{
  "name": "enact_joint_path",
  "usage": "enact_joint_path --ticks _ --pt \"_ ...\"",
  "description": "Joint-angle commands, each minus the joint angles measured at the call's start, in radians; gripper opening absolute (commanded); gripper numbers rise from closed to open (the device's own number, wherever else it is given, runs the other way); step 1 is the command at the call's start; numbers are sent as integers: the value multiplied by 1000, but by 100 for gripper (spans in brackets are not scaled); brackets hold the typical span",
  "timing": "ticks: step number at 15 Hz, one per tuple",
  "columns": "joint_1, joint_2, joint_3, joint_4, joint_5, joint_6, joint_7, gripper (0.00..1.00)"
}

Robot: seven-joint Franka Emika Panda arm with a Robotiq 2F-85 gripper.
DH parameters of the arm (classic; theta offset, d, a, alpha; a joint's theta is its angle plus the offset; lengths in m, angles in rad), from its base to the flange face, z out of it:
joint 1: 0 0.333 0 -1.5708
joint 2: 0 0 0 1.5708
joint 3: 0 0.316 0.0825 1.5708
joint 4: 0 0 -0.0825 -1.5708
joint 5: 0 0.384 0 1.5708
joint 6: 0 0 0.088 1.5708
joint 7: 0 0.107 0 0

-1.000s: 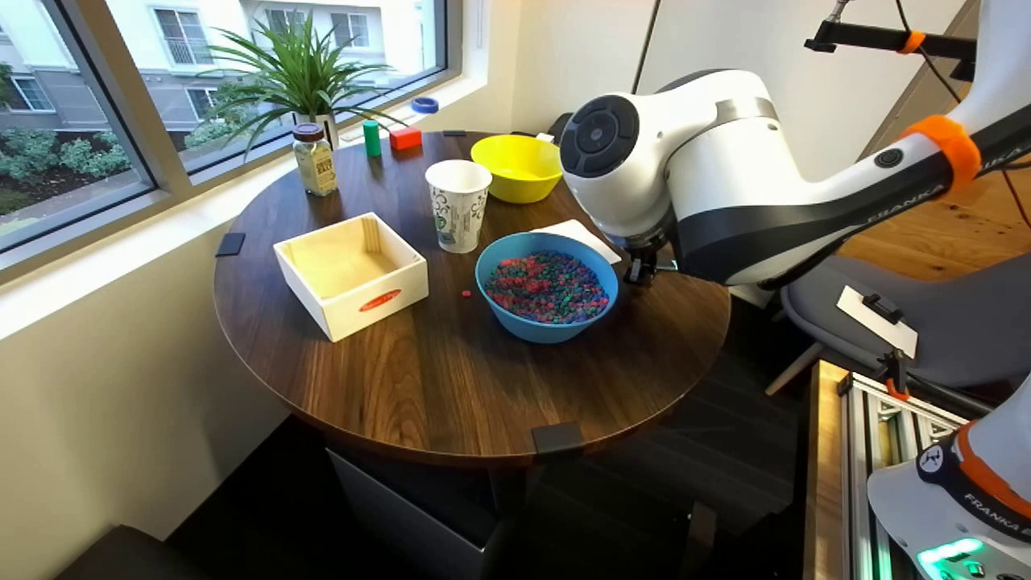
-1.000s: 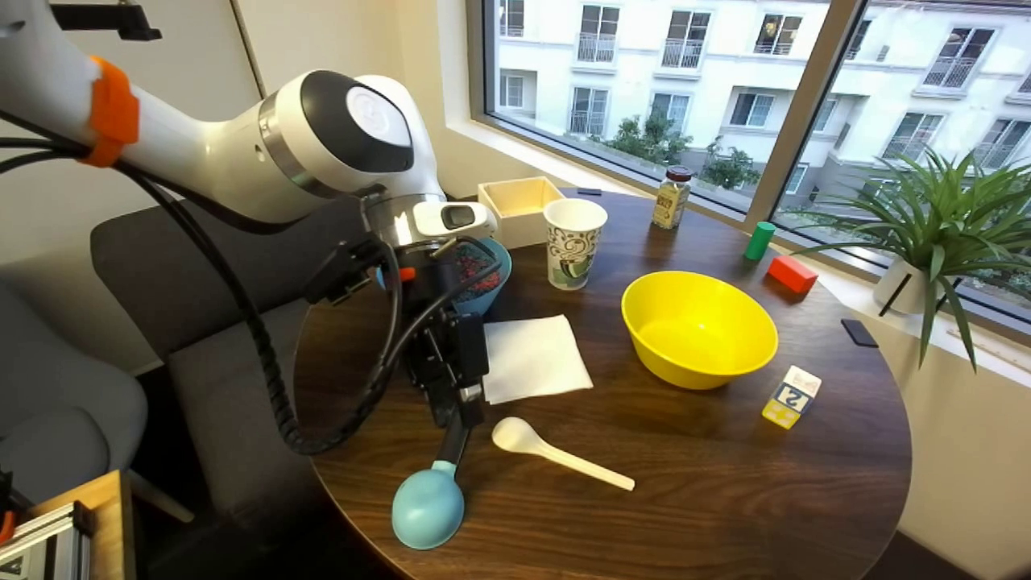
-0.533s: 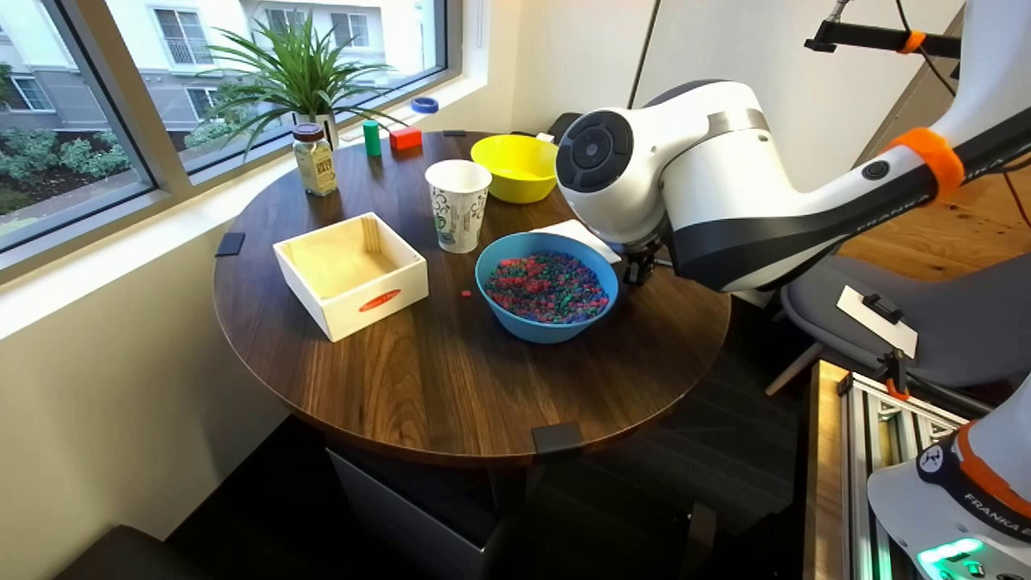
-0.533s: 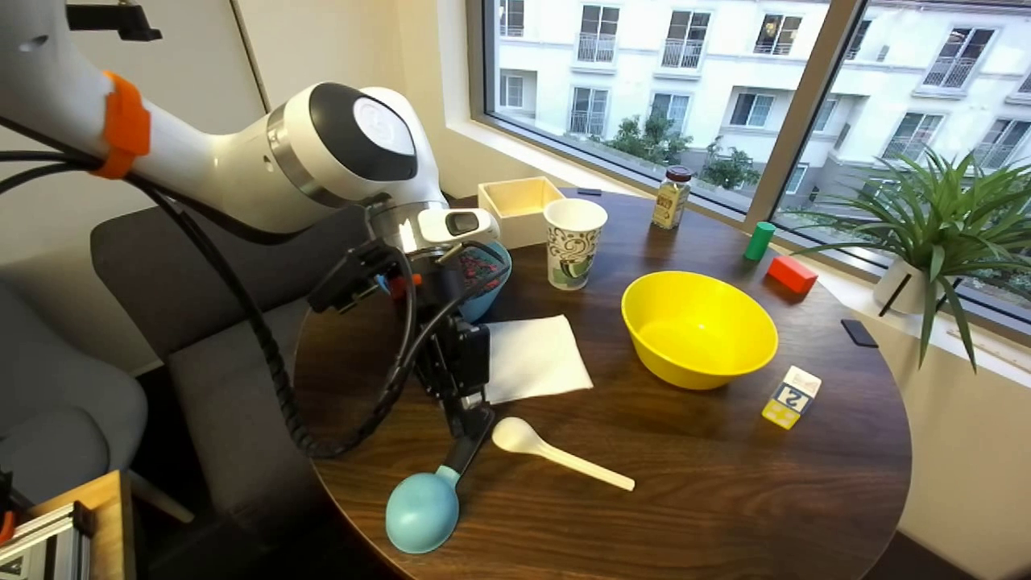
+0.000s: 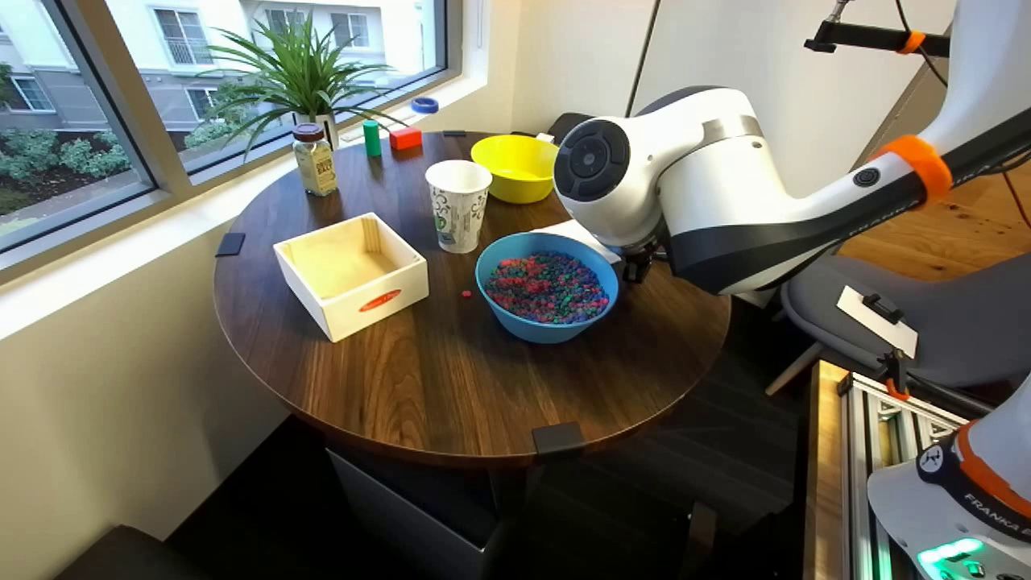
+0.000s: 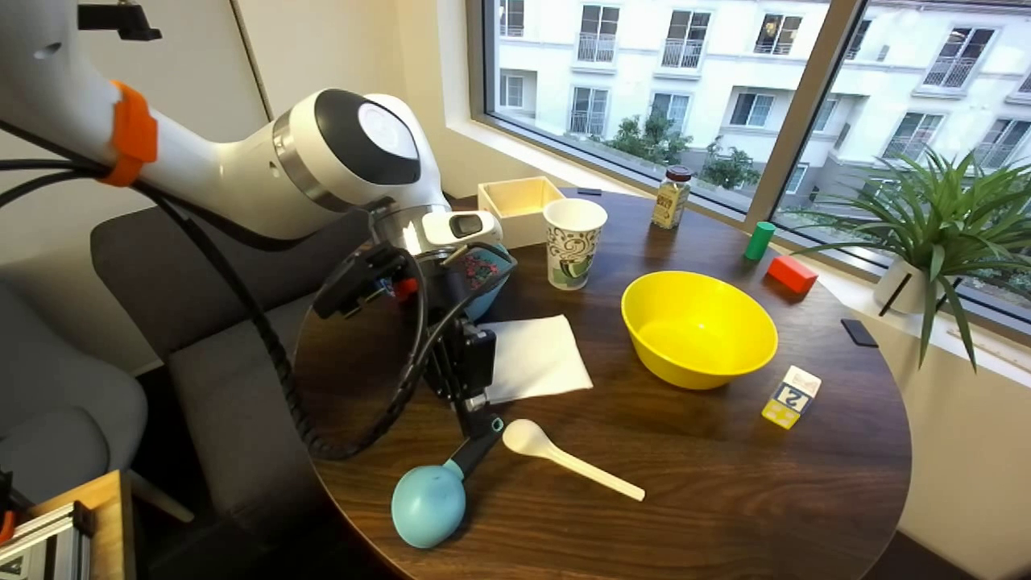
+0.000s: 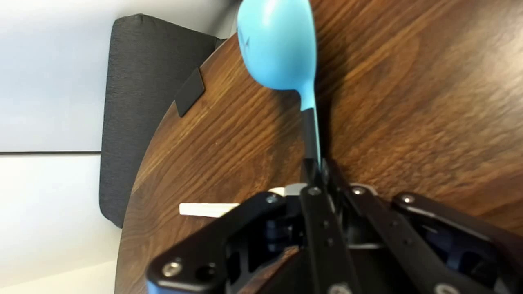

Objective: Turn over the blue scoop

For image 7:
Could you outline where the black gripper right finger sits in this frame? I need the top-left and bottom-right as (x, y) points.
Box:
(322, 155), (523, 294)

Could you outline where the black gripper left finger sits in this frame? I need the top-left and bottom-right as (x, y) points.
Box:
(146, 106), (354, 294)

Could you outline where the blue plastic scoop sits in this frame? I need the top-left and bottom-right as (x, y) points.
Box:
(236, 0), (324, 165)

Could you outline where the dark grey chair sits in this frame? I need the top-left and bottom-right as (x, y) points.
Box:
(99, 13), (226, 228)

